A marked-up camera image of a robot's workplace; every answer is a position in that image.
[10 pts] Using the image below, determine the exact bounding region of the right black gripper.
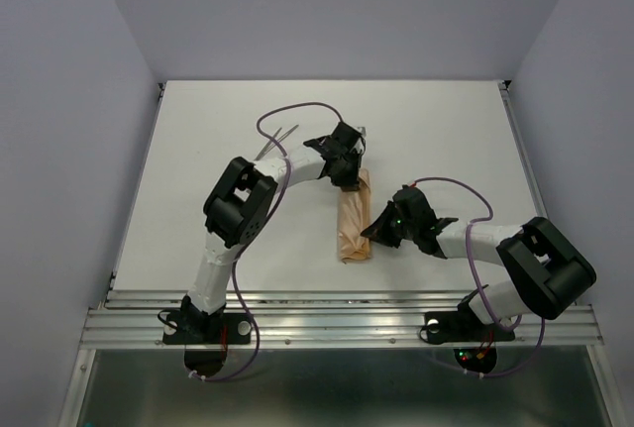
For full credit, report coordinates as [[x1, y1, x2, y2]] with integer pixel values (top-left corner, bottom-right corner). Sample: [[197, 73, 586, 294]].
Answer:
[[362, 200, 417, 248]]

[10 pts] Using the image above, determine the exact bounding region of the orange cloth napkin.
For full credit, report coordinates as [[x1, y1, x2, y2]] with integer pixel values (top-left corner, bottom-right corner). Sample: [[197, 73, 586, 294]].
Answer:
[[337, 168, 371, 264]]

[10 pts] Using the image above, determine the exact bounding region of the silver metal spoon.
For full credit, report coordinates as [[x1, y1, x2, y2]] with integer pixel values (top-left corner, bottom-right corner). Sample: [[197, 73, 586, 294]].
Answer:
[[255, 125, 298, 160]]

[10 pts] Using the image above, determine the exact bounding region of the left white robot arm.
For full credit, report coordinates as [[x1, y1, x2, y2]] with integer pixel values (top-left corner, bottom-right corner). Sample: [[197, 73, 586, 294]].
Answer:
[[183, 122, 366, 342]]

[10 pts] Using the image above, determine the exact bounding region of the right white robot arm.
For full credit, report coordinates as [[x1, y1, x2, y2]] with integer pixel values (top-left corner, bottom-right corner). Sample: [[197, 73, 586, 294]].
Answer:
[[362, 184, 597, 338]]

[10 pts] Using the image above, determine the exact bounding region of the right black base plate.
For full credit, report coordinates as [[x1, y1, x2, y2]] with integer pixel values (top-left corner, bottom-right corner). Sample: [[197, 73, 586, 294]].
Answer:
[[418, 311, 515, 346]]

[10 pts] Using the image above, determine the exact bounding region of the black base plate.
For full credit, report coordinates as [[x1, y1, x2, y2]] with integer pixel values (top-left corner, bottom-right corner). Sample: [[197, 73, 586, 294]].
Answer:
[[158, 310, 254, 346], [418, 311, 515, 346]]

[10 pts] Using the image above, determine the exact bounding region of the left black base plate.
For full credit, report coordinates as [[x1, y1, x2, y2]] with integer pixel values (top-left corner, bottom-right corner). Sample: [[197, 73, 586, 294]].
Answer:
[[158, 310, 254, 346]]

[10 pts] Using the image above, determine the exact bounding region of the aluminium frame rail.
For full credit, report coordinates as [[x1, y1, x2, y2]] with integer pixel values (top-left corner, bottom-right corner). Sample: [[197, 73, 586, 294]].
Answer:
[[78, 289, 606, 350]]

